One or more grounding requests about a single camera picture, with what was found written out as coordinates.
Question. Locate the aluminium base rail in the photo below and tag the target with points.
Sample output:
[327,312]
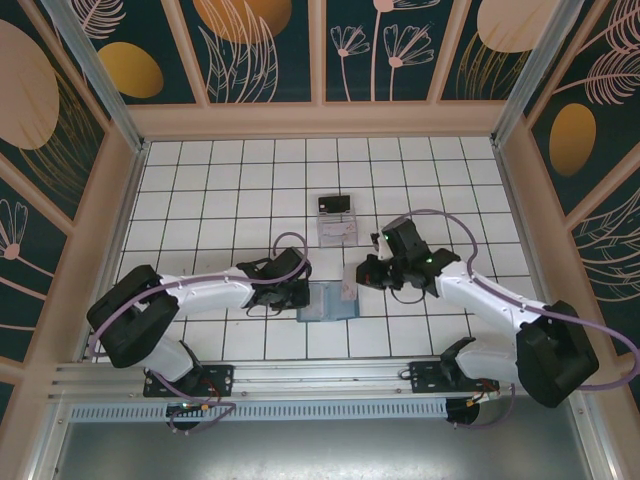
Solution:
[320,372]

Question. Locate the black credit card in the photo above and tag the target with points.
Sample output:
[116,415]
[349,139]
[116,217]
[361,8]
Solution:
[334,204]

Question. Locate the aluminium corner post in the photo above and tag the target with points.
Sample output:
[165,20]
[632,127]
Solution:
[100,80]
[535,75]

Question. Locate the blue card holder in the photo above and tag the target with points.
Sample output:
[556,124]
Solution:
[325,305]

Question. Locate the white pink-print credit card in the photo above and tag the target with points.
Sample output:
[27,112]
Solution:
[340,232]
[349,286]

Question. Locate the clear acrylic card stand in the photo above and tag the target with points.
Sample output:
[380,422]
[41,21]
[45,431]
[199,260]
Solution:
[337,220]

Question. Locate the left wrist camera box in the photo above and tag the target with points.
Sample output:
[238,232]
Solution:
[285,265]

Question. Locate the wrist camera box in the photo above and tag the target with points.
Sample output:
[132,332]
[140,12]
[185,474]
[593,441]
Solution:
[405,240]
[285,265]

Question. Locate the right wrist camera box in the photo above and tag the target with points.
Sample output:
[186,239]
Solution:
[405,240]

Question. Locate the aluminium table edge strip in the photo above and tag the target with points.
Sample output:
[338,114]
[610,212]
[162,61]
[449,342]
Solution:
[117,240]
[525,240]

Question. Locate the grey metal sheet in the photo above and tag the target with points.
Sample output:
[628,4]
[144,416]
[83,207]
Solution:
[320,452]

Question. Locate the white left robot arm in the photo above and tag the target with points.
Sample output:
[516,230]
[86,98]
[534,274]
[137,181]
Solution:
[210,295]

